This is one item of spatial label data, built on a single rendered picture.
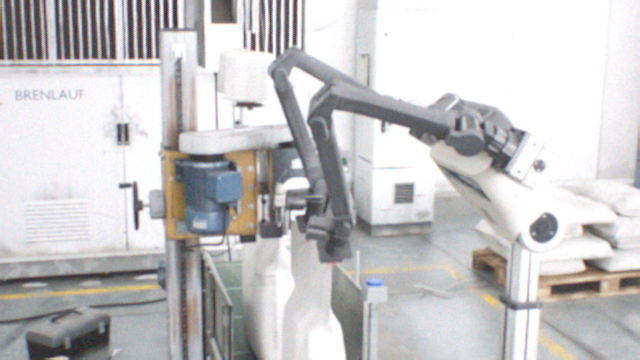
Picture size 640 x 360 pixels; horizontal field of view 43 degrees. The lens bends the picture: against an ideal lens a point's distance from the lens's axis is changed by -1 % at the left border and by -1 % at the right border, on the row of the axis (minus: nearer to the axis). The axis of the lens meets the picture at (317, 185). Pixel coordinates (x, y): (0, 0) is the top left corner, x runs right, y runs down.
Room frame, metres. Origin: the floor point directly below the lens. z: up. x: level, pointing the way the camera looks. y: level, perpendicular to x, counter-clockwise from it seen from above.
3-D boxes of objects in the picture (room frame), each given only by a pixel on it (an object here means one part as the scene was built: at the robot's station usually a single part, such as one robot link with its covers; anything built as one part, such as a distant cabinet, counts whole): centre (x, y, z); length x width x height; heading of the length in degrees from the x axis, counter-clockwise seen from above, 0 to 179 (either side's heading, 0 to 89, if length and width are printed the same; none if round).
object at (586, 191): (5.65, -2.15, 0.56); 0.67 x 0.43 x 0.15; 15
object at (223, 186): (2.60, 0.30, 1.25); 0.10 x 0.08 x 0.12; 130
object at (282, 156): (3.04, 0.08, 1.21); 0.30 x 0.25 x 0.30; 15
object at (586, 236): (5.26, -1.61, 0.32); 0.66 x 0.43 x 0.15; 107
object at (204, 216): (2.68, 0.37, 1.21); 0.15 x 0.15 x 0.25
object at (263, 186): (2.96, 0.22, 1.26); 0.22 x 0.05 x 0.16; 15
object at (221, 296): (3.40, 0.46, 0.54); 1.05 x 0.02 x 0.41; 15
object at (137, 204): (2.83, 0.65, 1.13); 0.18 x 0.11 x 0.18; 15
